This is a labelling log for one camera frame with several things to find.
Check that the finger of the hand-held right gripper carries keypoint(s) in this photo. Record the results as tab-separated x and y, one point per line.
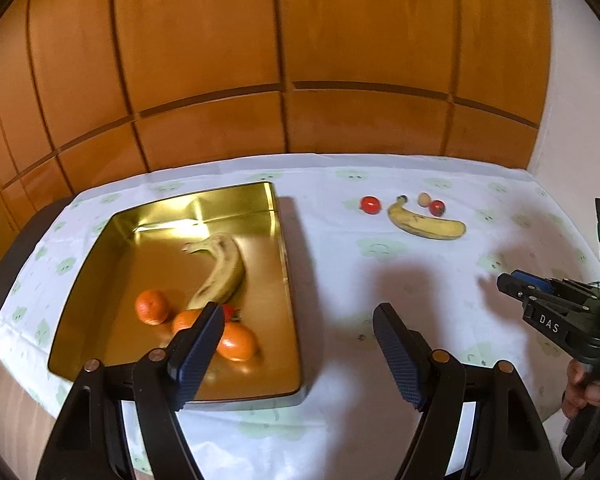
517	289
535	281

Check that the orange tangerine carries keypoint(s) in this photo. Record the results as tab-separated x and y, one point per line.
185	322
237	342
152	306

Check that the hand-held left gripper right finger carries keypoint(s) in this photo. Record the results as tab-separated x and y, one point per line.
400	360

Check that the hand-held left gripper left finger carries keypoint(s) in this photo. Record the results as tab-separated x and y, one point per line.
195	360

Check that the large spotted yellow banana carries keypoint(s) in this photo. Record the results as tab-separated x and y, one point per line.
225	265

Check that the small yellow banana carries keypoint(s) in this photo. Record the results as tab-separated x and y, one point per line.
430	228

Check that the red tomato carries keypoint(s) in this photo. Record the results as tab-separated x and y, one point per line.
230	312
370	205
437	207

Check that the wooden panelled wardrobe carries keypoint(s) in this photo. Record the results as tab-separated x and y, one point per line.
280	60

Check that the white green-printed tablecloth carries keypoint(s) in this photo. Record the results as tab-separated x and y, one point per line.
340	270

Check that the gold rectangular tin box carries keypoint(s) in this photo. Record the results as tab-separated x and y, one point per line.
130	260

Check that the person's right hand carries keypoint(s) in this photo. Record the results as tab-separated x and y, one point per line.
580	390

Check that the small pale brown fruit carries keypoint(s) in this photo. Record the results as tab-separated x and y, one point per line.
423	199

